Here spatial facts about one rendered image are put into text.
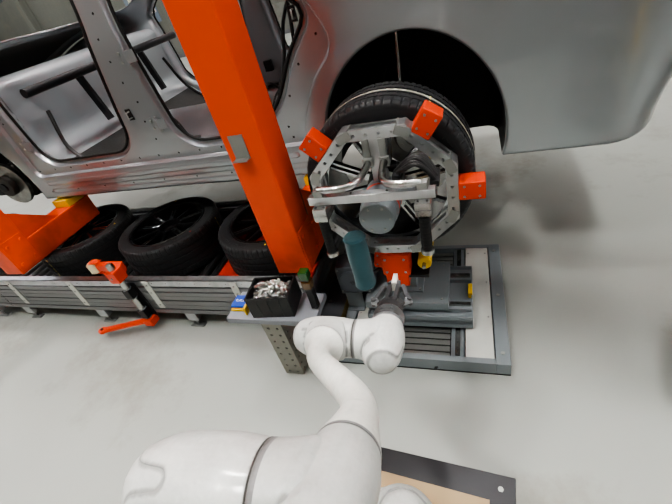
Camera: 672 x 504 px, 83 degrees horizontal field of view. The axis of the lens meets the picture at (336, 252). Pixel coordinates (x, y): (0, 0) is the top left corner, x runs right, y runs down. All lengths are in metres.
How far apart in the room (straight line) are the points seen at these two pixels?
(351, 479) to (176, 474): 0.21
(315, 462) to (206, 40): 1.20
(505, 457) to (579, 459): 0.25
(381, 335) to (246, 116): 0.86
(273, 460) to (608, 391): 1.62
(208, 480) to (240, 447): 0.05
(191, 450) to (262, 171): 1.10
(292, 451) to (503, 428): 1.35
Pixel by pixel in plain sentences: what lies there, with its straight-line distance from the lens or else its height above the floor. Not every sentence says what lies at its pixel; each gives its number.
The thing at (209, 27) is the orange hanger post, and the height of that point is 1.51.
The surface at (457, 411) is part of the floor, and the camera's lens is 1.81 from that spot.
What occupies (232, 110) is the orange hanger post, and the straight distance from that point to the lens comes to 1.42.
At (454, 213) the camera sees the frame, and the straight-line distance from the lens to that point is 1.47.
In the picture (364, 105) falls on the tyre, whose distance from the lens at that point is 1.42.
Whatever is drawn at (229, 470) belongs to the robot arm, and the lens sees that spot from 0.52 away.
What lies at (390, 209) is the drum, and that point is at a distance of 1.31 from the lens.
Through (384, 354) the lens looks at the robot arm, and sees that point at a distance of 0.94.
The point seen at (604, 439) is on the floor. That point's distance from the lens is 1.84.
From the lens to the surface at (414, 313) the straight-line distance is 1.94.
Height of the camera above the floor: 1.58
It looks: 36 degrees down
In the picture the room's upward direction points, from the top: 17 degrees counter-clockwise
